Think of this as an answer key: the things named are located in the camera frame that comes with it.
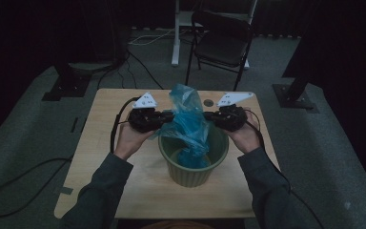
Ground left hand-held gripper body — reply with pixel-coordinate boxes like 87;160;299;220
127;92;165;134

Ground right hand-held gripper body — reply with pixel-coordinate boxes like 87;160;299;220
214;91;254;133

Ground blue plastic bag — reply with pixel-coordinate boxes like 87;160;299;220
152;83;213;170

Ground green ribbed plastic bin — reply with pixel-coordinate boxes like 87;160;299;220
157;122;230;189

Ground person's right hand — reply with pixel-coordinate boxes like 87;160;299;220
225;111;263;155

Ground person's left hand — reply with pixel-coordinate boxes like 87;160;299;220
113;120;155;161

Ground black folding chair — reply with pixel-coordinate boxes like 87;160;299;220
184;10;255;93

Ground black stand base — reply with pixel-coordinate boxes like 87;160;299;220
41;61;117;102

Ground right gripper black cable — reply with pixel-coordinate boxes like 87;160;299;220
243;109;326;229

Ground black floor cables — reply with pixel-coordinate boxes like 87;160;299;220
96;51;165;91

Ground black stand with base plate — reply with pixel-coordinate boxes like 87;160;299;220
272;31;320;115

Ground white floor cable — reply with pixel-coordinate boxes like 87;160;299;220
128;28;175;46

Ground looped black floor cable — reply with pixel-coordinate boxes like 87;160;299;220
0;156;74;219

